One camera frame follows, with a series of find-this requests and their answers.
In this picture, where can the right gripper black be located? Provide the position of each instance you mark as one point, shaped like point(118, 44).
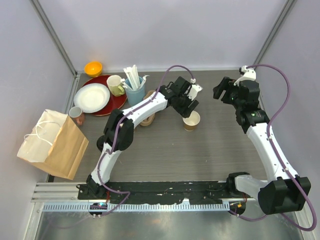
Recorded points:
point(218, 90)

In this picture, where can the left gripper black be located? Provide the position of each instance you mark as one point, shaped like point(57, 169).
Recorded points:
point(185, 112)

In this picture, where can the brown paper cup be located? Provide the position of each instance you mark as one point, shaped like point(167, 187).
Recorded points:
point(190, 123)

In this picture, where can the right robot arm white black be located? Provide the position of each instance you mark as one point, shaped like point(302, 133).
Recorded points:
point(280, 193)

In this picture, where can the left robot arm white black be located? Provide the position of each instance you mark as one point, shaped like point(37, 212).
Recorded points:
point(118, 133)

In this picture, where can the cardboard cup carrier front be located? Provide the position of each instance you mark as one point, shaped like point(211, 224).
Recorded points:
point(146, 122)

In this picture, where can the cardboard cup carrier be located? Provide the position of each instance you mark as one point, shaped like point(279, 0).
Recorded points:
point(146, 122)
point(150, 94)

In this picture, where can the cardboard cup carrier back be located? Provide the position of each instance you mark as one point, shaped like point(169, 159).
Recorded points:
point(150, 94)

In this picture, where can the blue cup holder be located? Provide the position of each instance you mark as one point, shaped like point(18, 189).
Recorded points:
point(135, 96)

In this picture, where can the white wrapped straws bundle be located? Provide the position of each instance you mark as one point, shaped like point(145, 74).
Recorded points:
point(133, 78)

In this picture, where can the red round tray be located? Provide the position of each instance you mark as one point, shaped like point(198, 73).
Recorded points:
point(115, 102)

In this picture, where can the pale yellow mug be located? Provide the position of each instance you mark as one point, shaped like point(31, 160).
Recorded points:
point(115, 85)

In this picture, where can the white plate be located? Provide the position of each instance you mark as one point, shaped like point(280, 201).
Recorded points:
point(92, 98)

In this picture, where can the orange bowl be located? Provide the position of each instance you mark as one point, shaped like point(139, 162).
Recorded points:
point(93, 69)

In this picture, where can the small white pink cup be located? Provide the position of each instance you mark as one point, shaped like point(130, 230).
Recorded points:
point(77, 114)

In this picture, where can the brown paper bag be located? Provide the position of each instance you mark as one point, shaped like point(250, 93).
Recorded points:
point(56, 145)

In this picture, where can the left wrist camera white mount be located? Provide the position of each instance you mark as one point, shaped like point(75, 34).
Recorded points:
point(194, 89)

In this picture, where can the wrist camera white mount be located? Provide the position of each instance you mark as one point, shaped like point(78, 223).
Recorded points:
point(194, 89)
point(246, 73)

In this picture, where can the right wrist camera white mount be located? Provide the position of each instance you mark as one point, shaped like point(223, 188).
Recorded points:
point(246, 73)

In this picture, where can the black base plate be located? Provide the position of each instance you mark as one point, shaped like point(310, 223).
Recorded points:
point(161, 192)

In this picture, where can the aluminium rail frame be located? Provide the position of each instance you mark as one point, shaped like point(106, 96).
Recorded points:
point(55, 192)

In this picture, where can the white slotted cable duct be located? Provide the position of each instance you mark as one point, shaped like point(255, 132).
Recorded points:
point(91, 207)

